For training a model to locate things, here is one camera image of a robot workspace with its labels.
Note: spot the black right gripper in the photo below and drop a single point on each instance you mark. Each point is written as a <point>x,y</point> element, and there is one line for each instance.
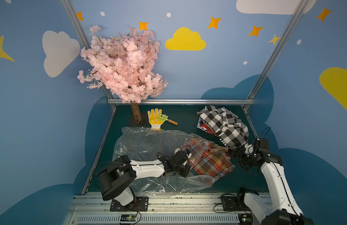
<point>243,157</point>

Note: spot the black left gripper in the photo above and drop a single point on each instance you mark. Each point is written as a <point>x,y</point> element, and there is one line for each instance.
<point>183,164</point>

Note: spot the orange red tartan shirt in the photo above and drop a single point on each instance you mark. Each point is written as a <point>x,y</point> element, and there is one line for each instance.
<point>210,159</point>

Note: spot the grey white plaid shirt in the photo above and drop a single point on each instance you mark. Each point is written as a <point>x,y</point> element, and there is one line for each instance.
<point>224,124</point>

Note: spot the clear plastic vacuum bag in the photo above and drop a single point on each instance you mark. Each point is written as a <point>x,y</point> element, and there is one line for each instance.
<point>144,144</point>

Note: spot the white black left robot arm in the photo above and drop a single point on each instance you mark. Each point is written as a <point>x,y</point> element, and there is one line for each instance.
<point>115,179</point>

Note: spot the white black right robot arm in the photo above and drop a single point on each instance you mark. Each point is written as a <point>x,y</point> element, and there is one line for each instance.
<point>284,209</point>

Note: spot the white vacuum bag valve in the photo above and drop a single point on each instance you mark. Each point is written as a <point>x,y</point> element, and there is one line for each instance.
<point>177,150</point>

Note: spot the yellow hand-shaped clapper toy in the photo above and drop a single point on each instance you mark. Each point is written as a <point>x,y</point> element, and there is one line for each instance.
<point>157,118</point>

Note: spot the right green circuit board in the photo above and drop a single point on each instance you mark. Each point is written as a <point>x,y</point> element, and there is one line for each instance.
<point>245,219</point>

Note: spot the green circuit board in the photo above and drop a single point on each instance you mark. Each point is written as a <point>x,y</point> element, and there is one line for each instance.
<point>245,219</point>
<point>128,219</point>

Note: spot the left green circuit board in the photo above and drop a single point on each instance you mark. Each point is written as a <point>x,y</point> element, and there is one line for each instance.
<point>128,219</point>

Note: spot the pink blossom artificial tree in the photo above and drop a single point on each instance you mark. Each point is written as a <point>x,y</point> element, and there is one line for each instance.
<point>124,66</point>

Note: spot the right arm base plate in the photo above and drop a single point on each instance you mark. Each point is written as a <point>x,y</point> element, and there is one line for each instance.
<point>233,203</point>

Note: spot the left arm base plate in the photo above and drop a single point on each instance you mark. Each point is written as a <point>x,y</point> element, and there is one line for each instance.
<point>139,204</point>

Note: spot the aluminium table frame rail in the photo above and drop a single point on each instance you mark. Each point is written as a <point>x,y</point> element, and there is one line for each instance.
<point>198,102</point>

